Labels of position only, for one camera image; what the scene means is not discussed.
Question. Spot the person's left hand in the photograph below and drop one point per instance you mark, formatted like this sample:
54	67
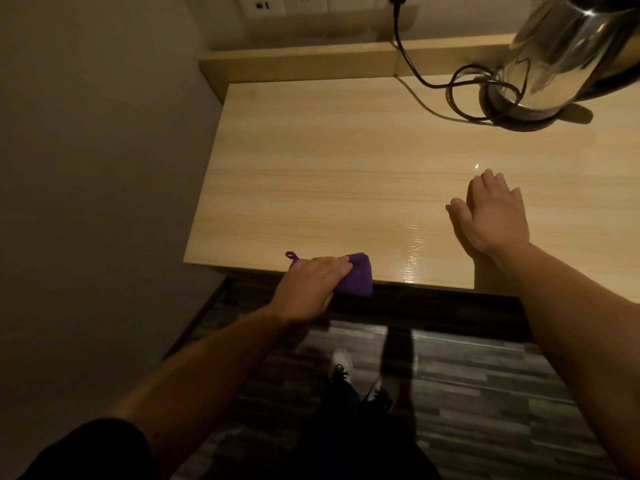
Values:
302	289

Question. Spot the person's right hand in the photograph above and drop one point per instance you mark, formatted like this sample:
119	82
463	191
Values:
495	222

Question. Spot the person's right thumb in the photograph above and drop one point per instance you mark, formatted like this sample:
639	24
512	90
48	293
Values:
459	214

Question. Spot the person's right middle finger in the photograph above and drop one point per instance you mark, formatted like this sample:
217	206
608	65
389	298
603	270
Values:
487	182

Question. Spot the person's right little finger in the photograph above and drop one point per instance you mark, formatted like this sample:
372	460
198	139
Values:
516	197

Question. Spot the person's left fingers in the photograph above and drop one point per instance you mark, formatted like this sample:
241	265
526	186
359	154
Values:
332	268

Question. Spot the purple cleaning cloth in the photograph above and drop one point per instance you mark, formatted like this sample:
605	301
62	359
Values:
359	277

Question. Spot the person's right forearm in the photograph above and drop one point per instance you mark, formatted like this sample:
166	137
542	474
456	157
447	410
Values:
585	334

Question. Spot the person's left forearm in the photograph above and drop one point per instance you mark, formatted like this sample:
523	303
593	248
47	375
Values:
200	379

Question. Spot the white and black shoe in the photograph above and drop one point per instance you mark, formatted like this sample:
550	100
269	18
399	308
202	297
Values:
342	362
377	393

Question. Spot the stainless steel electric kettle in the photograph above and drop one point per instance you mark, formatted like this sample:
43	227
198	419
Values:
565	49

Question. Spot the black trousers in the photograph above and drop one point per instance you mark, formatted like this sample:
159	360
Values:
360	444

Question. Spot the black shirt sleeve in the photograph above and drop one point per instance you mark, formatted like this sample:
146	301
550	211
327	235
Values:
90	452

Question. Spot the white wall socket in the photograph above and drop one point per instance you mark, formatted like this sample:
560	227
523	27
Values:
351	0
261	4
306	2

